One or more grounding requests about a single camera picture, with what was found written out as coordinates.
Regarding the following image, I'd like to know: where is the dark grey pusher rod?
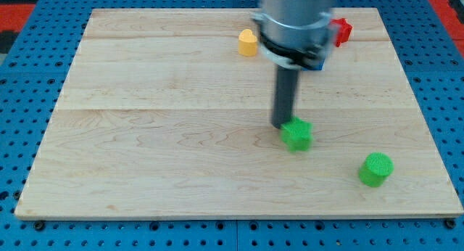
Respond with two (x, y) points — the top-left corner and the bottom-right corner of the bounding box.
(271, 66), (299, 128)

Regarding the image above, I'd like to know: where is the green star block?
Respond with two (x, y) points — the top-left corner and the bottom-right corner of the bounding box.
(281, 116), (313, 152)

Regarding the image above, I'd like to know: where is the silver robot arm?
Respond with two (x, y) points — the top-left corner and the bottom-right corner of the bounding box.
(252, 0), (338, 129)

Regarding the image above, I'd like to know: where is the yellow heart block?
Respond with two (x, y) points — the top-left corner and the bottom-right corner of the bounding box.
(238, 28), (258, 57)

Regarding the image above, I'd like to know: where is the red star block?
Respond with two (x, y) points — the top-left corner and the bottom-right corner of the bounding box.
(331, 17), (353, 47)

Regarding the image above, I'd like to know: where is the blue block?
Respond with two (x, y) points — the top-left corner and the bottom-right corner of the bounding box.
(304, 60), (325, 71)

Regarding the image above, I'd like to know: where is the green cylinder block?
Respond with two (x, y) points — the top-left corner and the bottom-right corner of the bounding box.
(358, 152), (394, 187)

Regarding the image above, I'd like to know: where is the wooden board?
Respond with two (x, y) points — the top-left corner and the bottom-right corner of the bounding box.
(14, 8), (463, 221)

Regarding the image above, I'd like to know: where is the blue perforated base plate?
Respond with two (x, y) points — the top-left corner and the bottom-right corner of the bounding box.
(1, 0), (463, 250)

